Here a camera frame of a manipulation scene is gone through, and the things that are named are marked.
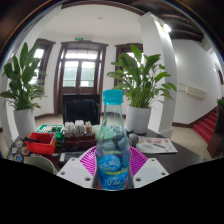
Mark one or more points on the grey-green ceramic mug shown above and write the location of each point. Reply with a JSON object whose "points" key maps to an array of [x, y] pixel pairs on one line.
{"points": [[40, 164]]}

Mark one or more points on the pale green pouch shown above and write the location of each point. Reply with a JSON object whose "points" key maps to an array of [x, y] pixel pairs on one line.
{"points": [[96, 130]]}

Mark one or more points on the red plastic box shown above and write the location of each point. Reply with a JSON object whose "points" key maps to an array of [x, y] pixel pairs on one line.
{"points": [[41, 146]]}

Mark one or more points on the green exit sign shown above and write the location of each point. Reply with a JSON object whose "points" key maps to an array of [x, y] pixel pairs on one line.
{"points": [[79, 39]]}

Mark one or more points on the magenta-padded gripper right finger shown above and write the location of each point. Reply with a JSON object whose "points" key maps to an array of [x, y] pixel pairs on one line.
{"points": [[139, 163]]}

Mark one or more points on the red carpeted staircase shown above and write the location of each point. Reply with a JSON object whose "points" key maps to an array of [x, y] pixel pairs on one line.
{"points": [[206, 126]]}

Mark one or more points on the grey rounded device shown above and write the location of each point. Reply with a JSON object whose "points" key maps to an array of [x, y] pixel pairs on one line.
{"points": [[134, 139]]}

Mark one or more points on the dark wooden box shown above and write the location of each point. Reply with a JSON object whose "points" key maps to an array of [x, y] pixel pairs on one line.
{"points": [[78, 140]]}

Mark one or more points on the dark wooden glazed double door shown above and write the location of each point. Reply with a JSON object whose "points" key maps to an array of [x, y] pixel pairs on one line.
{"points": [[80, 71]]}

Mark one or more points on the printed paper leaflet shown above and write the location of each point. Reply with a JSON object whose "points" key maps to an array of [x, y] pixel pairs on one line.
{"points": [[156, 145]]}

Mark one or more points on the black chair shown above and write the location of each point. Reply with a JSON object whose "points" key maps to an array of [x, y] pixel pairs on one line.
{"points": [[81, 111]]}

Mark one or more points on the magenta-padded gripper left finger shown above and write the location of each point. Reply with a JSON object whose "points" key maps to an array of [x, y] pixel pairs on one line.
{"points": [[88, 163]]}

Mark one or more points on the white wall unit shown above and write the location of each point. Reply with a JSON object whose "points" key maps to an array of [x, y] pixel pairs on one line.
{"points": [[193, 90]]}

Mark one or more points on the dark-framed window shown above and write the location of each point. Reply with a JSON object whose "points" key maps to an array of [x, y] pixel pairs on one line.
{"points": [[121, 53], [39, 55]]}

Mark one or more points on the green box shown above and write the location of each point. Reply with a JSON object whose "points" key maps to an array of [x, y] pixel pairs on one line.
{"points": [[40, 128]]}

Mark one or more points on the leafy plant in white pot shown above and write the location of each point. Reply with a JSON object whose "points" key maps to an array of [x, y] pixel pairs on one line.
{"points": [[138, 120], [24, 123]]}

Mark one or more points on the clear bottle with blue cap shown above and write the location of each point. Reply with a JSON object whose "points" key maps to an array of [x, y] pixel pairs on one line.
{"points": [[112, 166]]}

